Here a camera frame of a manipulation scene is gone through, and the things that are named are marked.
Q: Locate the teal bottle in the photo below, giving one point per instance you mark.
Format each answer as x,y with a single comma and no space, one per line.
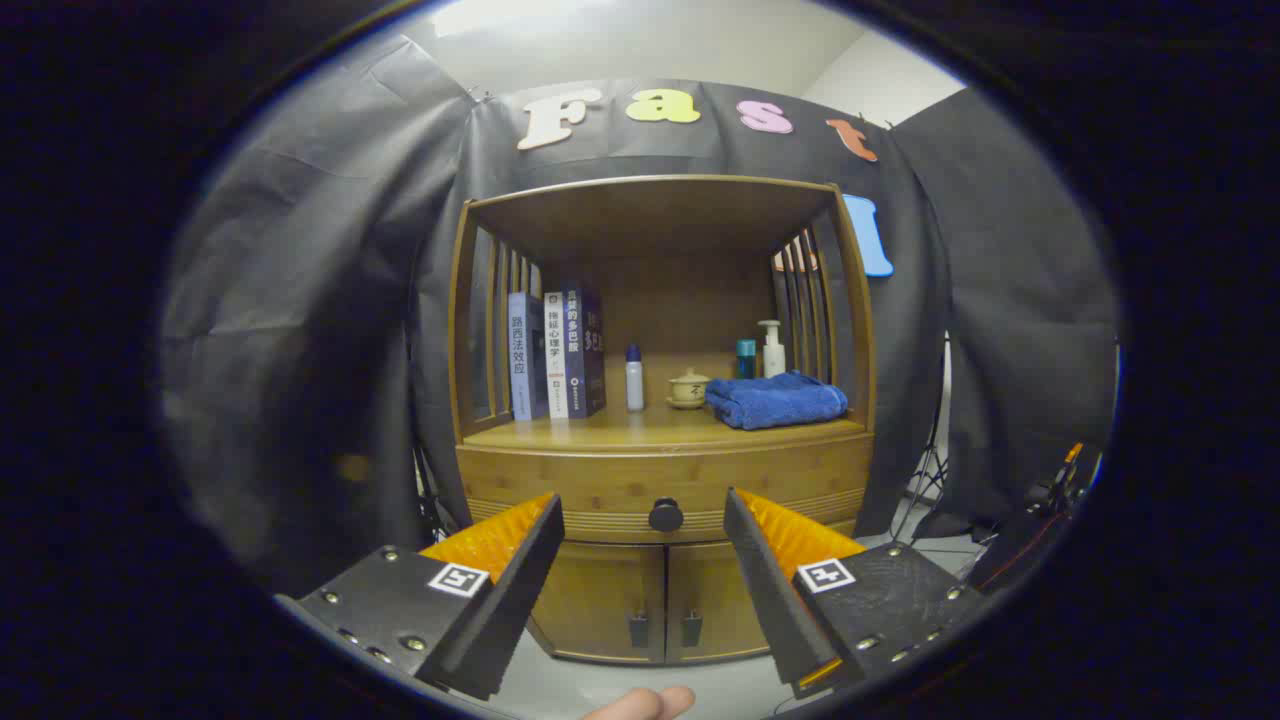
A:
746,360

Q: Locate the white bottle with blue cap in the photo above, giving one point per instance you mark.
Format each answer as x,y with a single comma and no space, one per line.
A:
635,385

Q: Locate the white spine book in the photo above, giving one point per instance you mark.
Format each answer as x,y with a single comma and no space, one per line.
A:
556,360

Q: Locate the beige lidded teacup with saucer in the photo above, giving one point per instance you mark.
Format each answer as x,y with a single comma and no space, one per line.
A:
688,388

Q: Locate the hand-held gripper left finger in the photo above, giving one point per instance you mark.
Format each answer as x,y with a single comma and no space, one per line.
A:
510,610

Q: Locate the white pump bottle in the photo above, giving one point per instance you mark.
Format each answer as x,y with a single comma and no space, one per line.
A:
773,360

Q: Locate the folded blue towel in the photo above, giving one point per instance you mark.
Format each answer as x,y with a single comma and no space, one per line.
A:
775,400

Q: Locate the wooden countertop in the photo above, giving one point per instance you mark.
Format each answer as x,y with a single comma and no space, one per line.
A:
620,425

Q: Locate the wooden cabinet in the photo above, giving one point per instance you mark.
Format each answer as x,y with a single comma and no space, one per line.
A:
680,290

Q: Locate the black equipment with orange part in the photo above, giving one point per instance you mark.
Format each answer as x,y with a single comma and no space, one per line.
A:
1040,495

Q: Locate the black tripod stand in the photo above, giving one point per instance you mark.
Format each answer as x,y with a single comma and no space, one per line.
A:
926,478

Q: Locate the black backdrop cloth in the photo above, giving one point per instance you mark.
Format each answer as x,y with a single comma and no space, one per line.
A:
300,300

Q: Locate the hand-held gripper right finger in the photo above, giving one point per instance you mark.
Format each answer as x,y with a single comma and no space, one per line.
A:
770,600

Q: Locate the wooden cabinet door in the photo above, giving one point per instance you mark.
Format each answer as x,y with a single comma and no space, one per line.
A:
600,600
715,600

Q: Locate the light blue book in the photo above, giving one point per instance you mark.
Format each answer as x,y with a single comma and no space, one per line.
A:
518,360

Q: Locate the wooden drawer with black knob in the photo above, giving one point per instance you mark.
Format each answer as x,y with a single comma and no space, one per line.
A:
620,480

